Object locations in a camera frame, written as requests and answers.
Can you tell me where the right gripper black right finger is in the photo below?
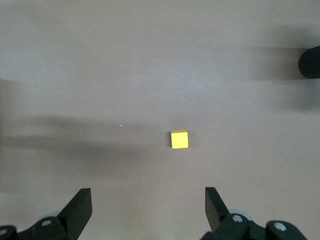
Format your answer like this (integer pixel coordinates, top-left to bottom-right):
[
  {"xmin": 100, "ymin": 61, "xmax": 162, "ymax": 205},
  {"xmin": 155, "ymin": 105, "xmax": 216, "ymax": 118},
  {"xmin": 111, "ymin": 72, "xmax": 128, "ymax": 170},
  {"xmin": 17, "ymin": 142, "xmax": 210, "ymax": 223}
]
[{"xmin": 200, "ymin": 186, "xmax": 254, "ymax": 240}]

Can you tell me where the black round object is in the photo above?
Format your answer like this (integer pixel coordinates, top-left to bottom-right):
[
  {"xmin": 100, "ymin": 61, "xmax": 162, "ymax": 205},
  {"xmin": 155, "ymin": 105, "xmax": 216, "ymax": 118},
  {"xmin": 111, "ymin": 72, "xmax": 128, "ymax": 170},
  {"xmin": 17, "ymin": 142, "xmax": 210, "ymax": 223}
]
[{"xmin": 298, "ymin": 45, "xmax": 320, "ymax": 80}]

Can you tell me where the brown table cover sheet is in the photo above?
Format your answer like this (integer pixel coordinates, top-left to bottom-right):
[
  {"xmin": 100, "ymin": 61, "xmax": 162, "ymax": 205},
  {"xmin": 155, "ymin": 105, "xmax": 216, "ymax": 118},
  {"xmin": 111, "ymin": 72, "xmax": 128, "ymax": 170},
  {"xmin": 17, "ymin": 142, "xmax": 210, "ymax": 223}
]
[{"xmin": 0, "ymin": 0, "xmax": 320, "ymax": 240}]

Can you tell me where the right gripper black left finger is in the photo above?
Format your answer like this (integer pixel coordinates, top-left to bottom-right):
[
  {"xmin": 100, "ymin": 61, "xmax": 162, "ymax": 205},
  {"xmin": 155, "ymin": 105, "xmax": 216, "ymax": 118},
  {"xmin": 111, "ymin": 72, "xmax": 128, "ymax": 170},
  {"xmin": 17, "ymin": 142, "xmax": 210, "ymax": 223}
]
[{"xmin": 31, "ymin": 187, "xmax": 93, "ymax": 240}]

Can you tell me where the yellow cube block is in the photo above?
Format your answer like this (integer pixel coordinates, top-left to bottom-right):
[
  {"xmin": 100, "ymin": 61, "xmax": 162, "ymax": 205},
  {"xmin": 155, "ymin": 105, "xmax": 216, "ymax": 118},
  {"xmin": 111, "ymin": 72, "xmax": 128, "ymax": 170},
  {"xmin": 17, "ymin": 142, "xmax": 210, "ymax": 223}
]
[{"xmin": 170, "ymin": 129, "xmax": 189, "ymax": 150}]

